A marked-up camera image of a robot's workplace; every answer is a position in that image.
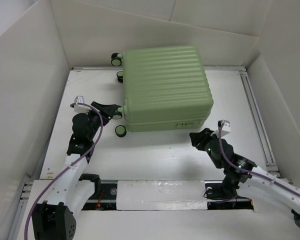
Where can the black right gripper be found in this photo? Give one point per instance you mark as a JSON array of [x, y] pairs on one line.
[[201, 137]]

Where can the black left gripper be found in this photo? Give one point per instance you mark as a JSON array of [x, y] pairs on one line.
[[107, 111]]

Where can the green hard-shell suitcase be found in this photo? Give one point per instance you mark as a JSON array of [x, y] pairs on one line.
[[165, 88]]

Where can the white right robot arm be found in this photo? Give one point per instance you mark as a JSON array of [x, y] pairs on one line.
[[243, 177]]

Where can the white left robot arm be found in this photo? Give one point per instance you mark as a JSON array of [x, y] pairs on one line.
[[54, 212]]

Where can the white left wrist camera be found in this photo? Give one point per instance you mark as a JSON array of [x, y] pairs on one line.
[[78, 105]]

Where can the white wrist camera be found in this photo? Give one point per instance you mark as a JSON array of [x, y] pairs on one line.
[[224, 127], [78, 105]]

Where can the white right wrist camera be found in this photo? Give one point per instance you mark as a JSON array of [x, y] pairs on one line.
[[224, 127]]

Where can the black metal base rail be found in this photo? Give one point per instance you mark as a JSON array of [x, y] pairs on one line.
[[161, 195]]

